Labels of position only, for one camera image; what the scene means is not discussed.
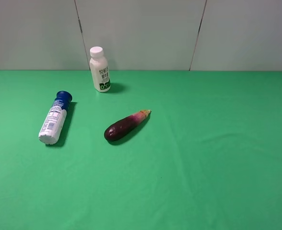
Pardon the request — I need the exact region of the blue white yogurt bottle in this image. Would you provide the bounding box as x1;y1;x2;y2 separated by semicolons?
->
38;91;72;145

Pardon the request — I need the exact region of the purple eggplant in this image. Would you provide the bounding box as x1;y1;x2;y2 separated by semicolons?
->
104;109;151;142

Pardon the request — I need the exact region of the white milk bottle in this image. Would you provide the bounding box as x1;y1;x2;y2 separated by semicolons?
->
89;46;111;92

